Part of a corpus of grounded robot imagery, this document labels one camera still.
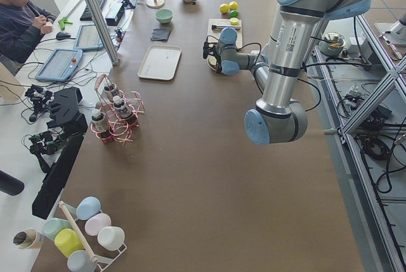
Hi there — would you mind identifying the tea bottle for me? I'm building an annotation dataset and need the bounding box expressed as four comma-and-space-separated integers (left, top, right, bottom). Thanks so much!
91, 108, 114, 143
103, 83, 121, 102
113, 96, 138, 127

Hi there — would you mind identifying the cream rabbit tray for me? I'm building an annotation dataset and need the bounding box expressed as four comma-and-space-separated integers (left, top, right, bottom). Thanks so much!
138, 44, 181, 81

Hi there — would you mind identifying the bamboo cutting board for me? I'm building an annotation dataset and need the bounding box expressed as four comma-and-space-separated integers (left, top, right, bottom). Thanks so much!
206, 18, 243, 46

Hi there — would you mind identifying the green lime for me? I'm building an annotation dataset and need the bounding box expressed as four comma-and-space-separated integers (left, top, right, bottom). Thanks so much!
229, 10, 239, 18

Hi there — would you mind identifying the tea bottle front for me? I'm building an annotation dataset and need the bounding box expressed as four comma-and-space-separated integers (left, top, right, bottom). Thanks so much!
113, 96, 138, 127

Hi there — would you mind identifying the blue teach pendant far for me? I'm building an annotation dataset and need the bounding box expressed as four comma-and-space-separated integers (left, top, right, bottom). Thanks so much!
74, 25, 103, 51

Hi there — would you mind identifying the colourful cup rack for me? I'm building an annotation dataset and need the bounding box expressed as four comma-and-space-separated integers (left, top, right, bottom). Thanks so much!
43, 197, 128, 271

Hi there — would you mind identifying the yellow lemon upper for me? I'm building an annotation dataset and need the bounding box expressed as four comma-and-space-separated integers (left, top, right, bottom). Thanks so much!
228, 1, 239, 11

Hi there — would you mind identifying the blue teach pendant near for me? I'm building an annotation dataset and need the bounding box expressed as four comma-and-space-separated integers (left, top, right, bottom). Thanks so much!
35, 49, 83, 82

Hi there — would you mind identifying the half lemon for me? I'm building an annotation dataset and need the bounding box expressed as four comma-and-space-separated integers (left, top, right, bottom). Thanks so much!
230, 18, 239, 25

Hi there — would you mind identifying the copper wire bottle rack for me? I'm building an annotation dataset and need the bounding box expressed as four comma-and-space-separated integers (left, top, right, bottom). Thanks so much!
90, 74, 145, 145

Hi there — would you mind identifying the white round plate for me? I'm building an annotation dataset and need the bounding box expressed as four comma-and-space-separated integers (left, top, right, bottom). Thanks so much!
207, 56, 222, 73

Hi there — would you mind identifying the aluminium frame post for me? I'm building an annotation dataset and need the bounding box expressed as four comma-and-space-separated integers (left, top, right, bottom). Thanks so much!
85, 0, 119, 66

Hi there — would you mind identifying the green bowl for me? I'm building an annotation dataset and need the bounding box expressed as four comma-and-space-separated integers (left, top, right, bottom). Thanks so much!
155, 9, 173, 24

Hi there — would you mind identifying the seated person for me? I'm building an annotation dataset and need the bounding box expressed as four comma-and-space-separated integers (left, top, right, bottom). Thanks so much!
1, 0, 56, 63

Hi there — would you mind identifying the blue teach pendant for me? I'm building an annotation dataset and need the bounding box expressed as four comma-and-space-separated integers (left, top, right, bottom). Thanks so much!
35, 49, 83, 82
74, 25, 103, 51

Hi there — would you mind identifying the yellow lemon lower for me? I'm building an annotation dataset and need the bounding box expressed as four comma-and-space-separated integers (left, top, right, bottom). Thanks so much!
219, 3, 229, 14

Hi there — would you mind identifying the tea bottle left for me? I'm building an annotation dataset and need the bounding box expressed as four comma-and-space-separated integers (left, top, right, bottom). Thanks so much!
103, 83, 121, 102

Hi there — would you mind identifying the tea bottle right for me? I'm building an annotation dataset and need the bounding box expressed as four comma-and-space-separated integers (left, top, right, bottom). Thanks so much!
91, 108, 114, 143

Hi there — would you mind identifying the yellow lemon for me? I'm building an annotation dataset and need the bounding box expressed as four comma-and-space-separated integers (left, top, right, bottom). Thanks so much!
219, 3, 229, 14
228, 1, 239, 11

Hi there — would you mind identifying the grey folded cloth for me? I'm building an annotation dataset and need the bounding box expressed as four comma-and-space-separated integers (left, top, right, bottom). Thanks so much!
150, 28, 171, 42

